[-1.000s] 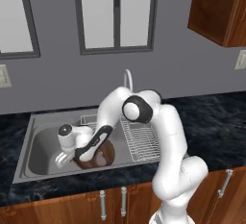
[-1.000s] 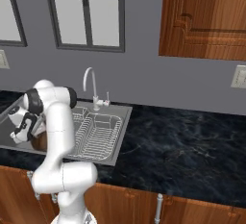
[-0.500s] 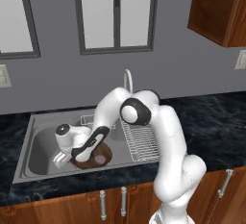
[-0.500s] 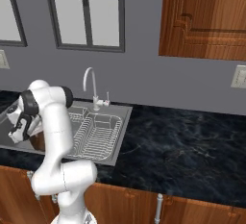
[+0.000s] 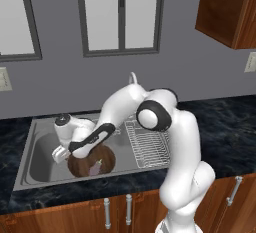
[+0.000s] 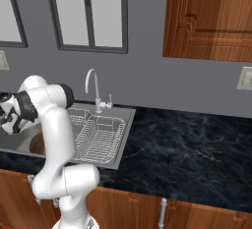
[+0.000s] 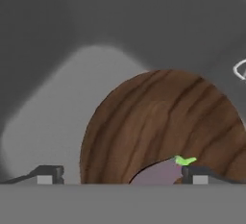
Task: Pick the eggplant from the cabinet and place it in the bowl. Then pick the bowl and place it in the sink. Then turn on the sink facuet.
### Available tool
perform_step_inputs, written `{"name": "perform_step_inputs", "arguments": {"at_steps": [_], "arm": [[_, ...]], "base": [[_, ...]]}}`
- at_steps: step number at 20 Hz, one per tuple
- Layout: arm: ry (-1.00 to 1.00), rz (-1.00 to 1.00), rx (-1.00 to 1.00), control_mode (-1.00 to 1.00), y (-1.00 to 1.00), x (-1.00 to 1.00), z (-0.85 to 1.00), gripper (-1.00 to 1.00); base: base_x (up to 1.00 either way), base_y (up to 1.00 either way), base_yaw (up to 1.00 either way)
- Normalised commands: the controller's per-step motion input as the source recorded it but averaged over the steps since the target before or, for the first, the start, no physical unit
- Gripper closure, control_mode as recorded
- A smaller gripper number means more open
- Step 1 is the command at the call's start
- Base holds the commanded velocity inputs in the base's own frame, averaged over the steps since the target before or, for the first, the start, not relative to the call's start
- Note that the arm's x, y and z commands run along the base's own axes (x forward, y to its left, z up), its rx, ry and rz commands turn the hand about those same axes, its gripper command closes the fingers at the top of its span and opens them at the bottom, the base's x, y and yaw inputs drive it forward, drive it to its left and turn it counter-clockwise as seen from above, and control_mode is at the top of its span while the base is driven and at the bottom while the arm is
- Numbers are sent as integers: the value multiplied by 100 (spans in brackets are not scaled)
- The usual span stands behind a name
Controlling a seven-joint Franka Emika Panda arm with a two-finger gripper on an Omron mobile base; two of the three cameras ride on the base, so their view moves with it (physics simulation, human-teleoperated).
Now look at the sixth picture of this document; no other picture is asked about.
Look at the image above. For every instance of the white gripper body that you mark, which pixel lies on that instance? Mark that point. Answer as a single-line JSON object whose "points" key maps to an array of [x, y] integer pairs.
{"points": [[7, 128]]}

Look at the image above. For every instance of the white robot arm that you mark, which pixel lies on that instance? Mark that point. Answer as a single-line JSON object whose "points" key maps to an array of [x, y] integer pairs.
{"points": [[57, 134]]}

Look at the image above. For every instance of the wooden base cabinet door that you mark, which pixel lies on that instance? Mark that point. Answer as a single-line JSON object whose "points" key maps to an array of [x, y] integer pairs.
{"points": [[210, 216], [16, 203], [124, 210]]}

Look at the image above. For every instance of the white curved sink faucet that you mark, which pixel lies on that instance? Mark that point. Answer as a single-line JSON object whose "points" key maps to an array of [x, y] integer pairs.
{"points": [[97, 103]]}

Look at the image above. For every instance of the steel kitchen sink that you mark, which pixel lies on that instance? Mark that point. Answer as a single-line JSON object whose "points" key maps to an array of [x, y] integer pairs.
{"points": [[123, 118]]}

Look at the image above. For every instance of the grey framed double window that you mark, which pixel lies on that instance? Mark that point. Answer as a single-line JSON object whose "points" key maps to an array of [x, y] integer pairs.
{"points": [[88, 13]]}

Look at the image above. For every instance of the beige wall outlet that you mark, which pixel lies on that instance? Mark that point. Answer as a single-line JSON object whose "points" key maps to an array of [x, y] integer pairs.
{"points": [[3, 61], [245, 79]]}

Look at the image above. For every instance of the wooden wall cabinet door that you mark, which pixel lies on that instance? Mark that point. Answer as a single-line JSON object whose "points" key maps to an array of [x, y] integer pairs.
{"points": [[210, 16]]}

